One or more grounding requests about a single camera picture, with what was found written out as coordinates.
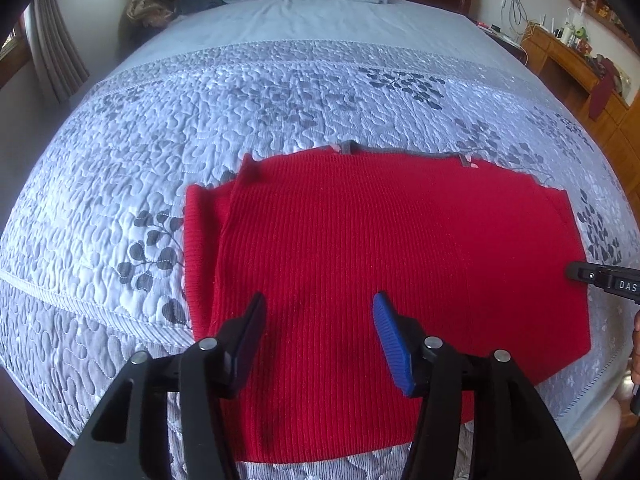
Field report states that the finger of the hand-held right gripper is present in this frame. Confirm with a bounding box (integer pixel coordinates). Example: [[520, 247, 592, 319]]
[[565, 261, 608, 291]]

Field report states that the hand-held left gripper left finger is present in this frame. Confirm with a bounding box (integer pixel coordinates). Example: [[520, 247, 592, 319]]
[[57, 292, 268, 480]]

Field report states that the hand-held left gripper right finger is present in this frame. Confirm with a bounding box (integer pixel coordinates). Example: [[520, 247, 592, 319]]
[[372, 291, 573, 480]]

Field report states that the red knit sweater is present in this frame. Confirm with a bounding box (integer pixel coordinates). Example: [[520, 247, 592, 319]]
[[182, 142, 593, 461]]

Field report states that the person's right hand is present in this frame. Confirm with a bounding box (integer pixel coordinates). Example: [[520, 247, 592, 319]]
[[630, 309, 640, 387]]

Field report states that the dark red hanging cloth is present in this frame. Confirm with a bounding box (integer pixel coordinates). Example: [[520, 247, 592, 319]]
[[589, 57, 622, 121]]

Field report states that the wooden desk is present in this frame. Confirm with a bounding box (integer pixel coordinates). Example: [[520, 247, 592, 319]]
[[520, 25, 640, 196]]

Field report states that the bed with grey quilted bedspread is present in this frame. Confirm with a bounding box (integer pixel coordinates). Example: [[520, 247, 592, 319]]
[[0, 0, 640, 480]]

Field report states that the dark nightstand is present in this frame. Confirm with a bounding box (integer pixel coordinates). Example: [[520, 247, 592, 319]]
[[472, 17, 530, 63]]

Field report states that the tan crumpled cloth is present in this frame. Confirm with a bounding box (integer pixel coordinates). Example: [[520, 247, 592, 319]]
[[127, 0, 176, 27]]

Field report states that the grey-brown curtain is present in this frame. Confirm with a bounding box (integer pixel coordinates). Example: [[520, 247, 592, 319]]
[[30, 0, 91, 104]]

